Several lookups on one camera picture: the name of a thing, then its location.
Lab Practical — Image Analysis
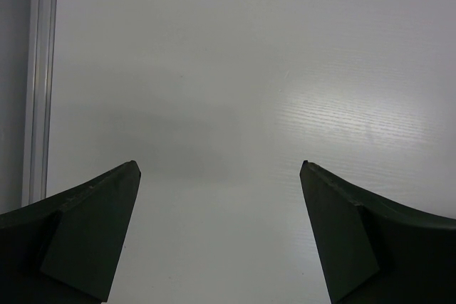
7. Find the aluminium table edge rail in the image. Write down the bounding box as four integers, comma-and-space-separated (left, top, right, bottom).
21, 0, 57, 206

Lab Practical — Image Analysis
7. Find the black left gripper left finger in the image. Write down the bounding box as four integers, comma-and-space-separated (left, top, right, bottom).
1, 161, 141, 303

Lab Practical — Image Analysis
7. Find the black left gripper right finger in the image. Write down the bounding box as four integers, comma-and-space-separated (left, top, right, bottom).
300, 161, 455, 303

